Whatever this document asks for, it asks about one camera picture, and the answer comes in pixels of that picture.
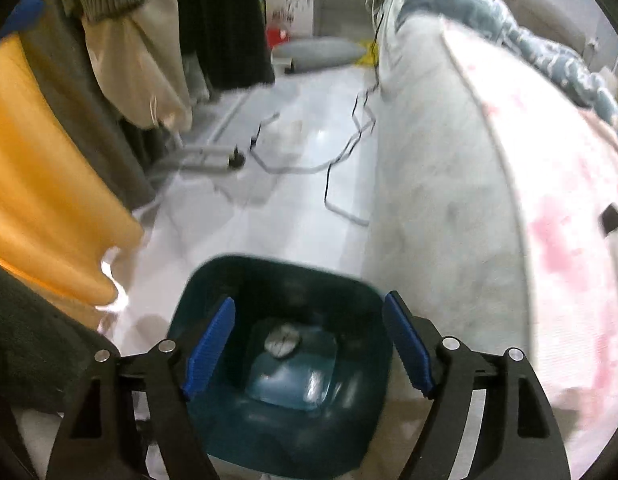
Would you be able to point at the dark teal trash bin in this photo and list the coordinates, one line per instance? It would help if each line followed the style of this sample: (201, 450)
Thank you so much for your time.
(313, 414)

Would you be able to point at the pink floral blanket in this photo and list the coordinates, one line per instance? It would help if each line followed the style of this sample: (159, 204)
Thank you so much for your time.
(562, 163)

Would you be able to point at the beige hanging garment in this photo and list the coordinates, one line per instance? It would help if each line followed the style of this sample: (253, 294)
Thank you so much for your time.
(137, 62)

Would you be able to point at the grey bed with sheet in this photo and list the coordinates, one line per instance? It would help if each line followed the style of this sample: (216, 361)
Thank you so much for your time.
(445, 229)

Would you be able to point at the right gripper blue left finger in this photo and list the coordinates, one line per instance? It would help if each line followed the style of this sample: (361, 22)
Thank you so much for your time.
(205, 355)

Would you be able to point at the blue white patterned duvet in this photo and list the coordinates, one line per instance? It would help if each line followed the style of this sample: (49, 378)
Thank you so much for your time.
(494, 21)

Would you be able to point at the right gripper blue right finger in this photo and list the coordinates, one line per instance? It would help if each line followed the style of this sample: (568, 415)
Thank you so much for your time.
(410, 347)

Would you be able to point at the dark fleece garment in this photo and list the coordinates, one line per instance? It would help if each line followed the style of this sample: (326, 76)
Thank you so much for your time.
(43, 352)

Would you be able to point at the grey floor cushion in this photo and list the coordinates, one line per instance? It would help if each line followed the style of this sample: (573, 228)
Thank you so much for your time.
(310, 54)

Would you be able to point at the yellow hanging garment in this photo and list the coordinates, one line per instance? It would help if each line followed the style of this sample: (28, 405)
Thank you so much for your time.
(57, 218)

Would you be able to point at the black hanging garment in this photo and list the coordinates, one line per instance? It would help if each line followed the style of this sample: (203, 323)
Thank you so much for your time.
(229, 39)

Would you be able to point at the white clothes rack base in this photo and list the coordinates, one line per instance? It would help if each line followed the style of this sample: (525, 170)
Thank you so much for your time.
(204, 141)

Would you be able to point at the small black object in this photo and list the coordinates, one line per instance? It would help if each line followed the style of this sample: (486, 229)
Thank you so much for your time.
(609, 219)

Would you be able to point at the white tissue ball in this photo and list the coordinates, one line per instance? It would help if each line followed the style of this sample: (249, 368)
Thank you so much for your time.
(282, 341)

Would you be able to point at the yellow bag on floor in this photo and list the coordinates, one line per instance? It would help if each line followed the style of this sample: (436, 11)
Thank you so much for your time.
(370, 55)

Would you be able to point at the red box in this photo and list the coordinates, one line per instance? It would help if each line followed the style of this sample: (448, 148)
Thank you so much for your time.
(276, 36)

